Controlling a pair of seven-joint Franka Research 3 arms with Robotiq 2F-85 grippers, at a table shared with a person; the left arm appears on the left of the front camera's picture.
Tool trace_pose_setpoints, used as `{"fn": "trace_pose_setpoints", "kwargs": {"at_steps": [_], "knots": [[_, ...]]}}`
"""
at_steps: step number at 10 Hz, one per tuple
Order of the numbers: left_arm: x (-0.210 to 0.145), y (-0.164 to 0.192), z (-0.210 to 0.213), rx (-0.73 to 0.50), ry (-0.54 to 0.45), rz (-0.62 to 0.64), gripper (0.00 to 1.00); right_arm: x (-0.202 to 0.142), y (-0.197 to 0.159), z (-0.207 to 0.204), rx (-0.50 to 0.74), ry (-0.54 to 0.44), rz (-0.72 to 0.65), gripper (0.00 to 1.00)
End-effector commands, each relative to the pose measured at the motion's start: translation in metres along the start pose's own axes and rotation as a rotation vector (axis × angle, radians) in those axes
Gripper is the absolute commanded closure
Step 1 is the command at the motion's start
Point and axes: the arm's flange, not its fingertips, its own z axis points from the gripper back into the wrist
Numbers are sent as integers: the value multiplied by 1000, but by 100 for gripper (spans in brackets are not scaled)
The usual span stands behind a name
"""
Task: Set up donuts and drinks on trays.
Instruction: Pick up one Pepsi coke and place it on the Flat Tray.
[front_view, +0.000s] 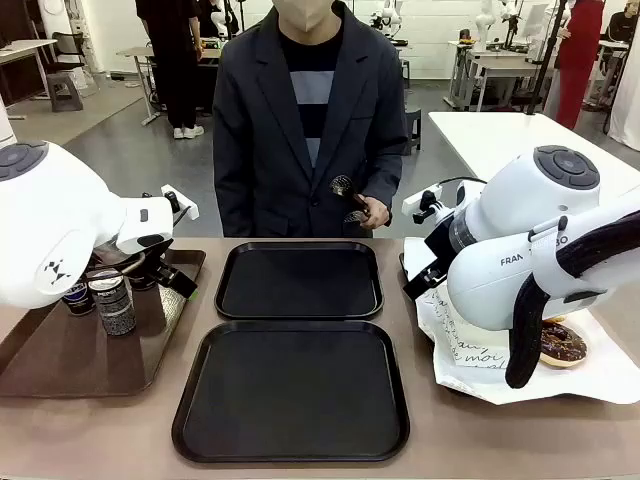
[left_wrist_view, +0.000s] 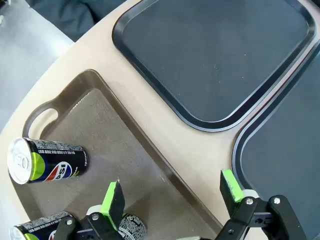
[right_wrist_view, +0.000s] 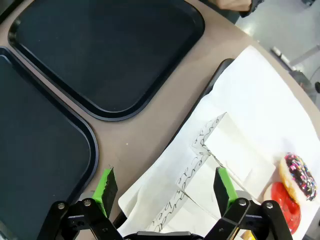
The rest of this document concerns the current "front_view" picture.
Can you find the black serving tongs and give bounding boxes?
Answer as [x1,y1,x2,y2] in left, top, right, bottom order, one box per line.
[328,174,374,226]

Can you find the background desk with white leg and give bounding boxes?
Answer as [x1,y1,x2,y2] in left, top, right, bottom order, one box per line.
[115,46,222,127]

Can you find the brown plastic tray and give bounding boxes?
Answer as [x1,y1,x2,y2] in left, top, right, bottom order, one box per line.
[0,248,207,400]

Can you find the person's left forearm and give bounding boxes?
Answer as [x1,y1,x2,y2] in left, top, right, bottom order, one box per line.
[367,149,404,210]

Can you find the dark step stool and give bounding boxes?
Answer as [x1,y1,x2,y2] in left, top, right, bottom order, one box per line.
[404,106,423,153]

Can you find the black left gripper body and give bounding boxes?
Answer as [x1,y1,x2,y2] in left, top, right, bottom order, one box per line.
[130,248,187,292]

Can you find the wooden background desk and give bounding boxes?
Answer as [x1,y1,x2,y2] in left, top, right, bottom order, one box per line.
[0,38,59,121]

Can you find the white table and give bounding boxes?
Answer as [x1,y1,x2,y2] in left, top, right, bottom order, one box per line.
[428,110,640,204]

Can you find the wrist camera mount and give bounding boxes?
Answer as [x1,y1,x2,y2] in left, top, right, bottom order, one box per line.
[401,184,444,225]
[160,184,200,221]

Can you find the beige face mask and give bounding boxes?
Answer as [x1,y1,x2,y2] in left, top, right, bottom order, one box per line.
[276,0,331,36]

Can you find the large black plastic tray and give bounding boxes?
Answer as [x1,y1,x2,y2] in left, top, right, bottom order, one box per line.
[171,319,411,464]

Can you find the black stand pole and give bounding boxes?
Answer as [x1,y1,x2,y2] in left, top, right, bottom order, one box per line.
[527,0,569,114]

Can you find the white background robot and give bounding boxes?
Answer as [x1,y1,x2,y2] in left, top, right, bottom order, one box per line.
[370,0,404,37]
[473,0,497,52]

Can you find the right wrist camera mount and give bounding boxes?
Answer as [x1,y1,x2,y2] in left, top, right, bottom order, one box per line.
[401,184,444,225]

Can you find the black patterned Pepsi can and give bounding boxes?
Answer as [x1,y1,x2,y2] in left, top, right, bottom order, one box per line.
[88,272,138,337]

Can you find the black cable sleeve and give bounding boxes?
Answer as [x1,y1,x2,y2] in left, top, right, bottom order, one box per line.
[504,209,640,391]

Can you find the chocolate sprinkle donut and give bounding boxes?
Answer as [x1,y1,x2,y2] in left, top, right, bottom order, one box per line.
[537,317,589,370]

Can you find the background person in black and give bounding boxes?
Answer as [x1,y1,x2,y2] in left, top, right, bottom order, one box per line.
[135,0,205,140]

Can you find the person's right forearm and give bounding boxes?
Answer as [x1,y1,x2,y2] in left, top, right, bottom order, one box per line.
[212,144,242,239]

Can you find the empty script-print paper box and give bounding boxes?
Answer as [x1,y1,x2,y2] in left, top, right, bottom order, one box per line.
[433,285,522,372]

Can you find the person in dark blazer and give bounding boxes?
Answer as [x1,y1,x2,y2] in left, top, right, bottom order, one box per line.
[212,0,407,239]

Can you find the white paper sheet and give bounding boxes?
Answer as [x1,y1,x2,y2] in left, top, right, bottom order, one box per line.
[402,237,640,406]

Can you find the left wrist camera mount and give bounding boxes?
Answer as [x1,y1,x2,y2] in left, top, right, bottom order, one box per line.
[160,184,200,221]

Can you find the small black plastic tray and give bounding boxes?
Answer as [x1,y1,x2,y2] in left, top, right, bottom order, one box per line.
[213,240,385,321]

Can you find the black office chair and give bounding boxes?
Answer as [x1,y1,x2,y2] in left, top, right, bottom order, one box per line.
[49,31,100,97]

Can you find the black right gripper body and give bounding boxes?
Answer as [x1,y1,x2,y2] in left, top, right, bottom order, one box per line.
[417,222,454,287]

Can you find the background person in red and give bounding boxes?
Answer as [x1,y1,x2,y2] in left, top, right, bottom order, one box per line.
[555,0,604,130]

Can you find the person's left hand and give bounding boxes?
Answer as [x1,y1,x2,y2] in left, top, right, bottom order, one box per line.
[358,197,393,233]

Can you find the grey background workbench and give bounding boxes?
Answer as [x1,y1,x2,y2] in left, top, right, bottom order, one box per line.
[446,39,557,112]

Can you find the grey plastic stool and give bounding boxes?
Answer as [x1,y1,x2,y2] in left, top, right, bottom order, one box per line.
[45,73,85,113]

